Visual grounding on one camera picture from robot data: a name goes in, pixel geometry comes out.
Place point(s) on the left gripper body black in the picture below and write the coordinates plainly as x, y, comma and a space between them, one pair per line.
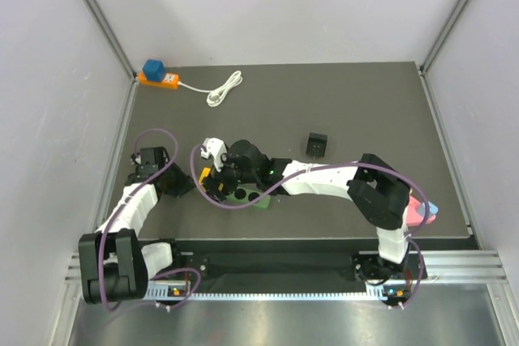
177, 181

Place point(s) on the yellow plug adapter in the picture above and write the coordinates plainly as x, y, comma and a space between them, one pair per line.
208, 177

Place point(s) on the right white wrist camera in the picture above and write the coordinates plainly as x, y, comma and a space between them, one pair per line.
214, 149

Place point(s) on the light blue plug adapter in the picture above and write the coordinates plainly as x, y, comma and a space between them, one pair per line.
433, 209

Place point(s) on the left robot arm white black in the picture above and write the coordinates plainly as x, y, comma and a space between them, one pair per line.
114, 265

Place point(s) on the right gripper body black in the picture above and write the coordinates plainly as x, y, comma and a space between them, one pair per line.
239, 176

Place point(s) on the black plug adapter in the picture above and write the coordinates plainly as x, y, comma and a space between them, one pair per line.
316, 145

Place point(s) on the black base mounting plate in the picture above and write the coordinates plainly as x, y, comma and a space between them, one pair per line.
283, 266

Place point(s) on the green power strip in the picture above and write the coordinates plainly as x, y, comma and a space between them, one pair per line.
244, 195

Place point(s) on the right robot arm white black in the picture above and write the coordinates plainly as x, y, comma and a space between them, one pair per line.
378, 193

